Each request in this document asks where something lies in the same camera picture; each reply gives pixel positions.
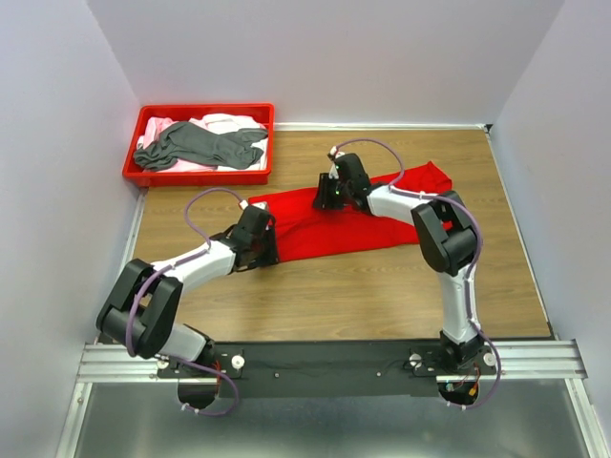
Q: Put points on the red t shirt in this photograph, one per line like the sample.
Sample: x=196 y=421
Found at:
x=304 y=232

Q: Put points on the aluminium frame rail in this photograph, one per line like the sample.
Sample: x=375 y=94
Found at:
x=520 y=360

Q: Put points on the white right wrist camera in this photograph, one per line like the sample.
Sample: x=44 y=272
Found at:
x=334 y=153

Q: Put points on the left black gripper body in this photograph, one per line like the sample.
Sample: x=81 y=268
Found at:
x=265 y=249

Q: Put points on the red plastic bin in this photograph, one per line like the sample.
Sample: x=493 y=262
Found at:
x=262 y=112

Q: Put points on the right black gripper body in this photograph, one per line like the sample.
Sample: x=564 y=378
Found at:
x=331 y=196

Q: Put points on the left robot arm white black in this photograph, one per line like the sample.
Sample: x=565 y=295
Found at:
x=140 y=311

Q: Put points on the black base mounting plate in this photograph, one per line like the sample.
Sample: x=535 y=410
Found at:
x=342 y=368

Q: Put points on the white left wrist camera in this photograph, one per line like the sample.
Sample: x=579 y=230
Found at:
x=260 y=205

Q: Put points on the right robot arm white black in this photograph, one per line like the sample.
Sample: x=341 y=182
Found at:
x=448 y=235

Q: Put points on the white t shirt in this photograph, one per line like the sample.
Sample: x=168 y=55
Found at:
x=227 y=123

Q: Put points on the grey t shirt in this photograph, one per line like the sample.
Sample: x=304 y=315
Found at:
x=187 y=141

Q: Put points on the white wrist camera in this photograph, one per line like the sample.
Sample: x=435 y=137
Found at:
x=260 y=205
x=334 y=153

